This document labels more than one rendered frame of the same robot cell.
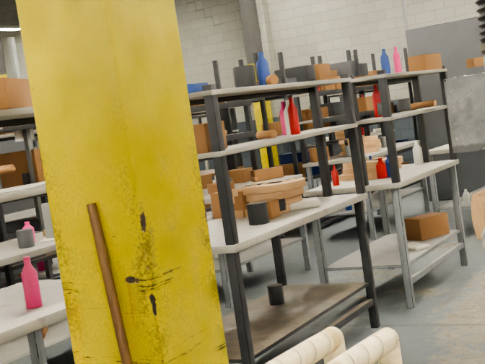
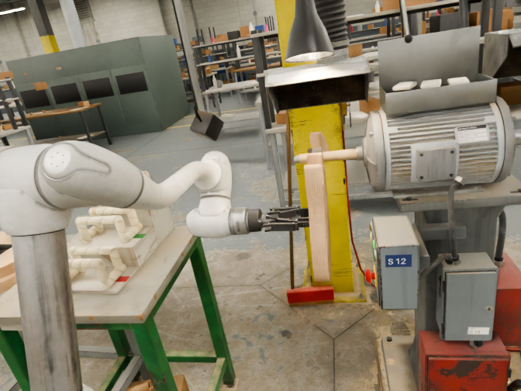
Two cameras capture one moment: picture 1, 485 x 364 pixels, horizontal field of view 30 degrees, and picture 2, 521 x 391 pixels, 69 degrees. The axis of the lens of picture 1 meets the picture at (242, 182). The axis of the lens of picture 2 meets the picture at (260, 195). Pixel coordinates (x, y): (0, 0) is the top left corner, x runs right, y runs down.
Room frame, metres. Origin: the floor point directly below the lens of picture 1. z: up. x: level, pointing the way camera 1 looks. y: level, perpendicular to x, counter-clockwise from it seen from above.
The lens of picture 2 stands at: (1.19, -1.65, 1.64)
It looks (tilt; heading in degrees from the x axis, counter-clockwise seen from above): 22 degrees down; 72
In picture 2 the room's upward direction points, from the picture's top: 10 degrees counter-clockwise
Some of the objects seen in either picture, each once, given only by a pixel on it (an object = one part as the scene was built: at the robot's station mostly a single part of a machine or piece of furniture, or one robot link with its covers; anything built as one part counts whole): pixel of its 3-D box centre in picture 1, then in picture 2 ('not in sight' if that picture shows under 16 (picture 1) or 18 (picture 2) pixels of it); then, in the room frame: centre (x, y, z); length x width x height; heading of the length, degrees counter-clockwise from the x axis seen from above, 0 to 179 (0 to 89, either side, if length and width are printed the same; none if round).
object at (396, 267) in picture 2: not in sight; (419, 264); (1.84, -0.95, 0.99); 0.24 x 0.21 x 0.26; 149
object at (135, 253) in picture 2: not in sight; (116, 247); (1.03, -0.21, 0.98); 0.27 x 0.16 x 0.09; 146
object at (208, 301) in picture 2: not in sight; (212, 316); (1.33, -0.15, 0.45); 0.05 x 0.05 x 0.90; 59
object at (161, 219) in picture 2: not in sight; (133, 219); (1.12, -0.08, 1.02); 0.27 x 0.15 x 0.17; 146
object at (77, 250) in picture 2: not in sight; (92, 250); (0.97, -0.31, 1.04); 0.20 x 0.03 x 0.03; 145
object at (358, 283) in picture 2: not in sight; (332, 280); (2.23, 0.29, 0.02); 0.40 x 0.40 x 0.02; 59
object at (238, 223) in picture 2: not in sight; (241, 220); (1.46, -0.57, 1.10); 0.09 x 0.06 x 0.09; 59
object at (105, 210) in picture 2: not in sight; (111, 210); (1.06, -0.17, 1.12); 0.20 x 0.03 x 0.03; 145
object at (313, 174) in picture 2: not in sight; (314, 178); (1.62, -0.80, 1.27); 0.07 x 0.04 x 0.09; 59
